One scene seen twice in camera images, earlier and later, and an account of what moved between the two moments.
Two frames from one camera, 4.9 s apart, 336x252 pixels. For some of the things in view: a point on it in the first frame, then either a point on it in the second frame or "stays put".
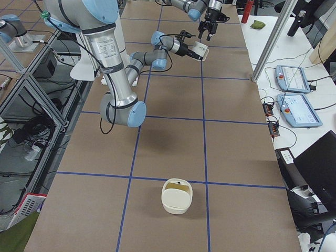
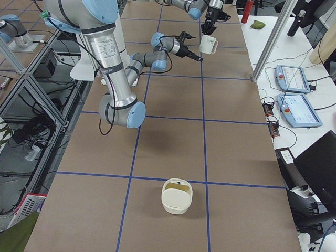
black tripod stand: x=304 y=11 stays put
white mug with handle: x=200 y=49 -> x=207 y=44
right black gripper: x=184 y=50 stays put
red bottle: x=247 y=10 stays put
